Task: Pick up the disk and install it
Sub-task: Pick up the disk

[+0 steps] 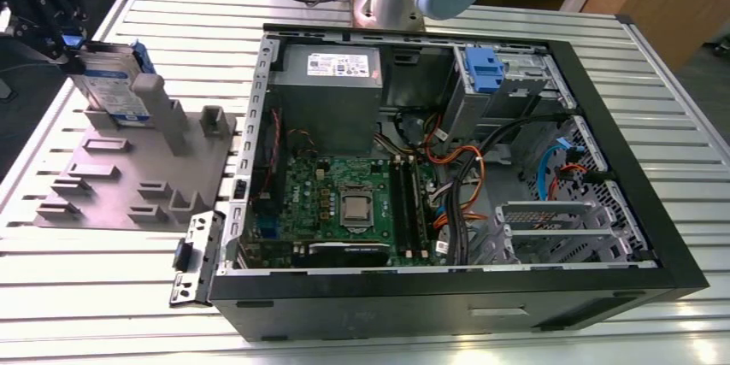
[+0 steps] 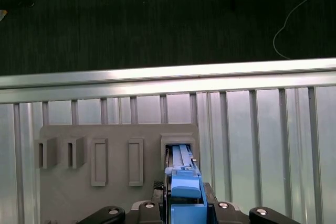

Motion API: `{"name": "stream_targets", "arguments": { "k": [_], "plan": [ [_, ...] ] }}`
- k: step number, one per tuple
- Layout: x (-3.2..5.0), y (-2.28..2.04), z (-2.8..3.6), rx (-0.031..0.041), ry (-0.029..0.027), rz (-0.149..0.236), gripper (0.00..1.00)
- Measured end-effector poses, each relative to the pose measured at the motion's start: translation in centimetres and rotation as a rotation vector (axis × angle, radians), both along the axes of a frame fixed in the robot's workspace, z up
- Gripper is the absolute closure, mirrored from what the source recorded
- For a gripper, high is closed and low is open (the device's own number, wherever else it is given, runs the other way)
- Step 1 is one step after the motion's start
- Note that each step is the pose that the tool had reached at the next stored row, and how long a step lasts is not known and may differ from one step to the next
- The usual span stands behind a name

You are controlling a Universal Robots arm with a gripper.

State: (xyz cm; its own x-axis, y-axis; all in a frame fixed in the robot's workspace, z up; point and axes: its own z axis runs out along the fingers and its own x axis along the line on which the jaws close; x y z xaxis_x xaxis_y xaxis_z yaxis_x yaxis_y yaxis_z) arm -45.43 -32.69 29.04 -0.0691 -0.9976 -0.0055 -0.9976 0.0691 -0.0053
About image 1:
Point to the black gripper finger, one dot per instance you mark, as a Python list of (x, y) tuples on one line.
[(73, 14), (43, 27)]

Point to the hard disk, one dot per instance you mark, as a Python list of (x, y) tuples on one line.
[(111, 91)]

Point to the metal disk bay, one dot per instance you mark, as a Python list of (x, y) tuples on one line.
[(559, 232)]

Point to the grey parts rack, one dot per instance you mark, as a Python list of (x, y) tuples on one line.
[(148, 168)]

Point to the grey power supply unit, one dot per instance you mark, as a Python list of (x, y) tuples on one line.
[(324, 113)]

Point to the green motherboard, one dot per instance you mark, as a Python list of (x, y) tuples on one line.
[(308, 177)]

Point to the black CPU socket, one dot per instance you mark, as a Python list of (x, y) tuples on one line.
[(356, 189)]

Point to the silver CPU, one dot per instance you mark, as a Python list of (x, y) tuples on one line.
[(356, 207)]

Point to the black RAM slot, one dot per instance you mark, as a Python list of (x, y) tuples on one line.
[(400, 207), (419, 211)]

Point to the blue drive latch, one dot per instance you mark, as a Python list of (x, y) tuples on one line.
[(483, 70)]

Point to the black graphics card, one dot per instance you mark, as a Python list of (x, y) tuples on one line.
[(342, 254)]

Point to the metal optical drive cage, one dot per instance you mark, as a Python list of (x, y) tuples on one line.
[(490, 108)]

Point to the black open PC case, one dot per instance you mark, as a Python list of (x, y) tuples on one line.
[(399, 309)]

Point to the metal card retention bracket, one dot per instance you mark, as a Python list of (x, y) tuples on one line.
[(196, 254)]

